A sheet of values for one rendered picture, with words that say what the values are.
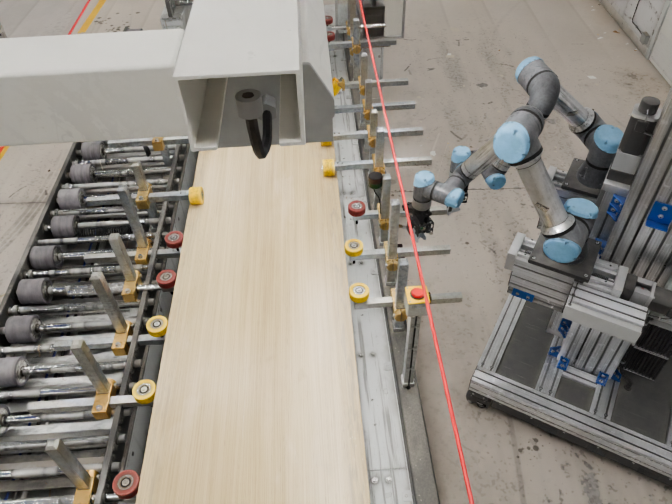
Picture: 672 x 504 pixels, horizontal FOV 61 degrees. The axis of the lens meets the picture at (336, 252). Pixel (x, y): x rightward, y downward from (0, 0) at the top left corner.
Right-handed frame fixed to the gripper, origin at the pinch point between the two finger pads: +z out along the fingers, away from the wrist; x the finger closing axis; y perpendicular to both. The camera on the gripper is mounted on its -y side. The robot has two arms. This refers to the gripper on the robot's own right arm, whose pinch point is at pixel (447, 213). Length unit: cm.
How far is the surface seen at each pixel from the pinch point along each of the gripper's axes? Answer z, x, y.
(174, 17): -3, 226, -156
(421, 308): -36, -84, -29
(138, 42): -163, -162, -69
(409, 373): 3, -82, -30
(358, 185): 21, 49, -37
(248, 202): -7, 8, -92
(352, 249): -8, -28, -46
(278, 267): -7, -35, -77
